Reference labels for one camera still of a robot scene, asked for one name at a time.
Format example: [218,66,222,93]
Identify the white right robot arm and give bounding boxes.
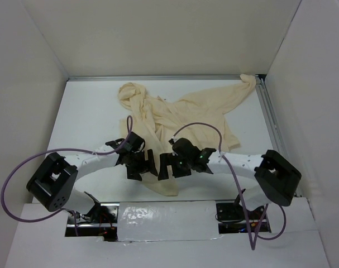
[158,138,302,219]

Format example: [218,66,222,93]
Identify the cream yellow jacket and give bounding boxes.
[117,73,256,197]

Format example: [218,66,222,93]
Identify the aluminium frame rail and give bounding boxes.
[67,73,303,198]

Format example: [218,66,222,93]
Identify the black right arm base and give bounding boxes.
[214,198,264,234]

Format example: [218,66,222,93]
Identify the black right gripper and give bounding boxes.
[158,152,193,180]

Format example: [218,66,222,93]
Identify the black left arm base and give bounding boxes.
[65,203,119,242]

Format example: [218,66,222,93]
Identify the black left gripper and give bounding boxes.
[125,149,157,181]

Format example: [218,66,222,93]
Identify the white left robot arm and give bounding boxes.
[26,132,158,223]

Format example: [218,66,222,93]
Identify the white taped front board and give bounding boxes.
[117,200,221,242]

